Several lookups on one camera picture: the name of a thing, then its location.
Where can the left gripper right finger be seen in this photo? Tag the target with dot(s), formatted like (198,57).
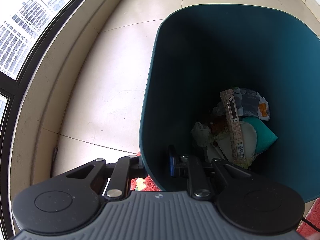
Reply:
(189,168)

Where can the blue white snack wrapper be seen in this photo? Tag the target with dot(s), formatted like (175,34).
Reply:
(242,102)

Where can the left red fuzzy slipper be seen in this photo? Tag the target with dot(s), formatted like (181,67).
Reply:
(144,184)

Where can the green sponge cloth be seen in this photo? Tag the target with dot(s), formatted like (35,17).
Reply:
(265,137)

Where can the dark teal trash bin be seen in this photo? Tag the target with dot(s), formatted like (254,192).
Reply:
(202,50)

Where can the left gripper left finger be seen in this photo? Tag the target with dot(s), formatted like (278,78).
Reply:
(121,173)

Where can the cabbage leaf piece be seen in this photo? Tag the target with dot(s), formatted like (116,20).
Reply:
(220,145)

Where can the long beige paper wrapper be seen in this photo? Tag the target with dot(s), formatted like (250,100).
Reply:
(233,121)

